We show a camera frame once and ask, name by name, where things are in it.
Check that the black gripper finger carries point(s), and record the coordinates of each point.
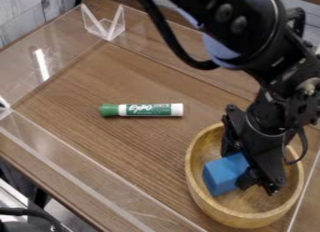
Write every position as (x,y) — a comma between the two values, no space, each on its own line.
(230,145)
(253,177)

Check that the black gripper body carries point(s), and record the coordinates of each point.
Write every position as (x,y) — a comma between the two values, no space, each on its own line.
(264,145)

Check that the blue foam block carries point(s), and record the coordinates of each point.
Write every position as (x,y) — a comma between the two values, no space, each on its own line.
(221,172)

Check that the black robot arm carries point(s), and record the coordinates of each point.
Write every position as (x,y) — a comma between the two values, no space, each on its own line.
(256,36)

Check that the brown wooden bowl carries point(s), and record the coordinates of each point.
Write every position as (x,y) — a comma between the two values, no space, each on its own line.
(240,209)

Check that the green Expo marker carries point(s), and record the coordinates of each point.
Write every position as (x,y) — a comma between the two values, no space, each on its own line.
(126,110)

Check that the clear acrylic corner bracket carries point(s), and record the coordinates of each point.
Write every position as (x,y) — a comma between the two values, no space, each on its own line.
(106,29)

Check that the clear acrylic tray wall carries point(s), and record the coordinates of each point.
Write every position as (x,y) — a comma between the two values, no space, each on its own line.
(114,168)

